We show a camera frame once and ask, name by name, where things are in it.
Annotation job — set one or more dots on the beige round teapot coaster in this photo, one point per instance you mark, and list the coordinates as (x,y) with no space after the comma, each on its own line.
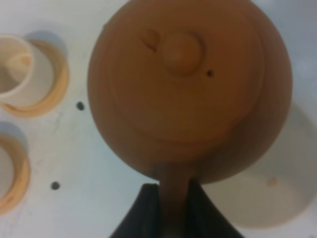
(280,186)

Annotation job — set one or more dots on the far white teacup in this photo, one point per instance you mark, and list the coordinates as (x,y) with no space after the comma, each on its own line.
(26,74)

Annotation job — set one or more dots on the near orange round coaster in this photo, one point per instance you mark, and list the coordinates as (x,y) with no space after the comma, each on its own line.
(21,176)

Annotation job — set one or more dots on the brown clay teapot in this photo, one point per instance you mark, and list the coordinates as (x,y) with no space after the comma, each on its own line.
(189,89)

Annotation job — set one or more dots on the far orange round coaster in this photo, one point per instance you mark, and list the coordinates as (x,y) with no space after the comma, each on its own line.
(59,88)

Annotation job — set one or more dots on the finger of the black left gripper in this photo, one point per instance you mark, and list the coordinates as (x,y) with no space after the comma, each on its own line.
(145,217)
(203,219)

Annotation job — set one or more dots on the orange round coaster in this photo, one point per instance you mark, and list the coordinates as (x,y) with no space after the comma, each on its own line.
(21,176)
(59,88)

